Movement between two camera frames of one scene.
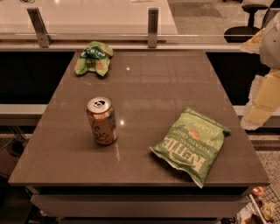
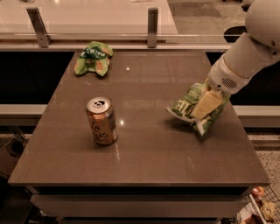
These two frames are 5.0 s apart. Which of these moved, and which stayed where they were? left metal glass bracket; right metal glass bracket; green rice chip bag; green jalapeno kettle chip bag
Moved: green jalapeno kettle chip bag
Stayed: right metal glass bracket; green rice chip bag; left metal glass bracket
